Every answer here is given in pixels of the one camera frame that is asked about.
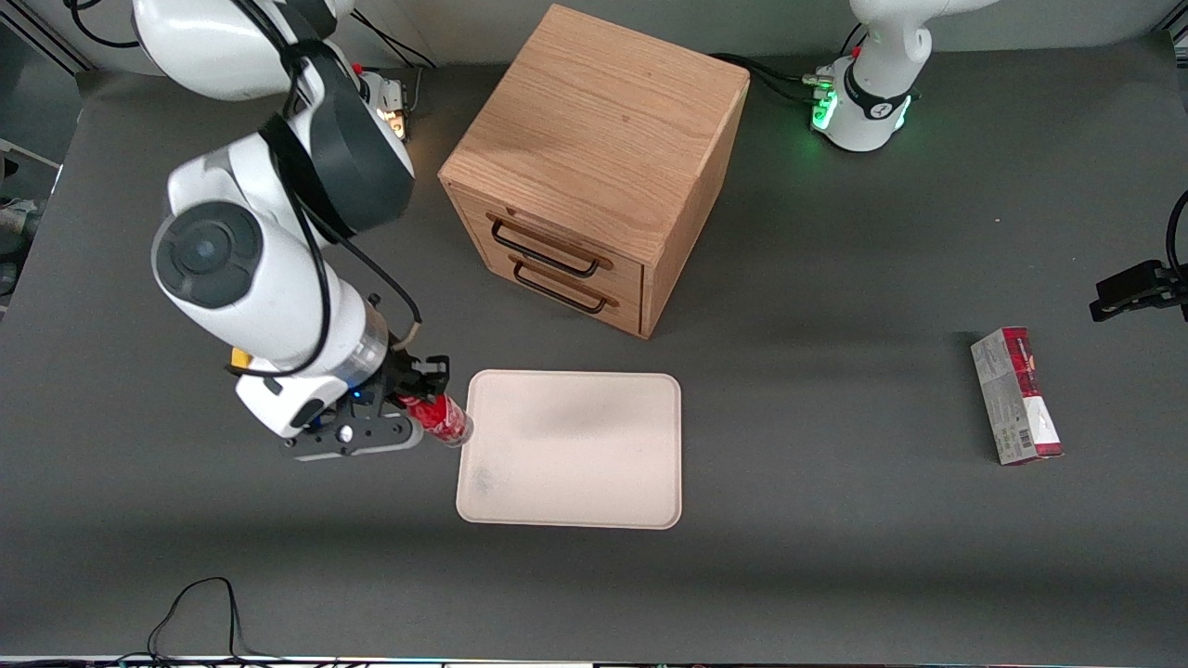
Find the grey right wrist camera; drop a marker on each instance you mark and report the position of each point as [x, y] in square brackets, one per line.
[357, 436]

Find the red coke bottle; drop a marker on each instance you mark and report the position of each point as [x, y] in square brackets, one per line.
[441, 417]

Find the yellow lemon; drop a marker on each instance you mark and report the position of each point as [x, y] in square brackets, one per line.
[239, 355]

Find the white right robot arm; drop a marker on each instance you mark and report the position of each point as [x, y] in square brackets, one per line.
[269, 297]

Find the oak wooden drawer cabinet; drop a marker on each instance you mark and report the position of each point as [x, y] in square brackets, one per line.
[594, 121]

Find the cream plastic tray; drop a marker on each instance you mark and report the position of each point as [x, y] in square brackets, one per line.
[575, 450]

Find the black aluminium frame rail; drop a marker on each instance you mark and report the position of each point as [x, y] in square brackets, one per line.
[56, 46]
[1177, 35]

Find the grey red carton box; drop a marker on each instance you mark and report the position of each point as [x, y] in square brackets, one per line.
[1016, 394]

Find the dark grey table mat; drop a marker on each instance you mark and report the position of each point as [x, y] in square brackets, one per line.
[835, 575]

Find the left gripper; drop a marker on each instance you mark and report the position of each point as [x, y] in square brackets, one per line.
[1143, 283]

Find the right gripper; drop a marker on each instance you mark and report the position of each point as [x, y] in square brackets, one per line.
[401, 378]

